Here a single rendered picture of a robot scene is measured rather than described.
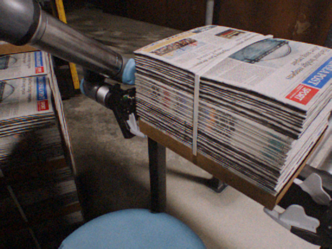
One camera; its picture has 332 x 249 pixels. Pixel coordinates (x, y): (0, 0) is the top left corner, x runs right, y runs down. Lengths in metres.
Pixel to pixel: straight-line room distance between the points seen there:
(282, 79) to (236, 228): 1.12
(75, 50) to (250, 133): 0.41
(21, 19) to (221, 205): 1.33
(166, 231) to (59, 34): 0.48
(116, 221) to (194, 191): 1.42
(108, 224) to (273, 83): 0.34
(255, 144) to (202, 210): 1.09
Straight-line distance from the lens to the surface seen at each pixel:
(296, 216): 0.53
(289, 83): 0.46
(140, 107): 0.64
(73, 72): 2.58
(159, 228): 0.20
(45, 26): 0.57
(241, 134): 0.47
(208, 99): 0.49
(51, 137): 0.86
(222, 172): 0.55
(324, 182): 0.65
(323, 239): 0.55
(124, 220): 0.20
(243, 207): 1.58
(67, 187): 1.00
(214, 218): 1.51
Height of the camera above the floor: 1.21
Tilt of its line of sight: 34 degrees down
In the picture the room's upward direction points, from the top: straight up
